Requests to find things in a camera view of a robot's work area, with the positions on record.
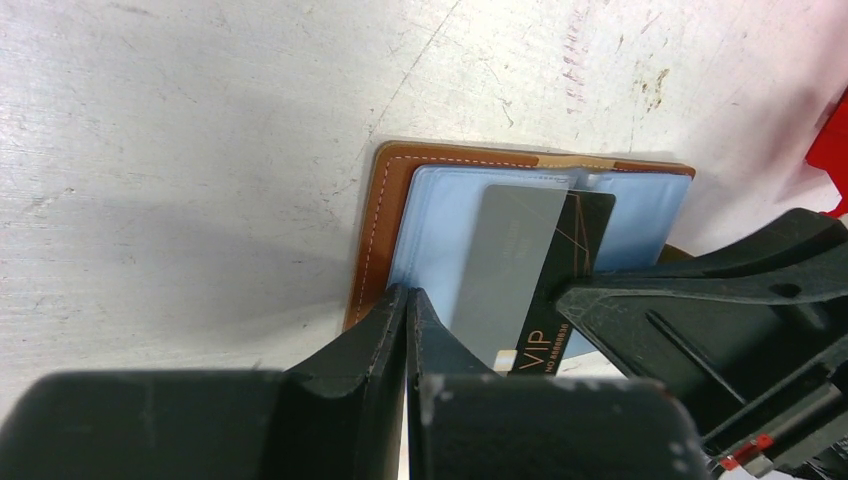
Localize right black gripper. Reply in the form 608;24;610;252
557;209;847;477

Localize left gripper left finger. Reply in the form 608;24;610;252
1;286;408;479

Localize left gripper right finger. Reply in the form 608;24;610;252
406;288;709;479

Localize red left bin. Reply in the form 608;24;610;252
805;89;847;218

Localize brown leather card holder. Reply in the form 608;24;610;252
344;141;695;377

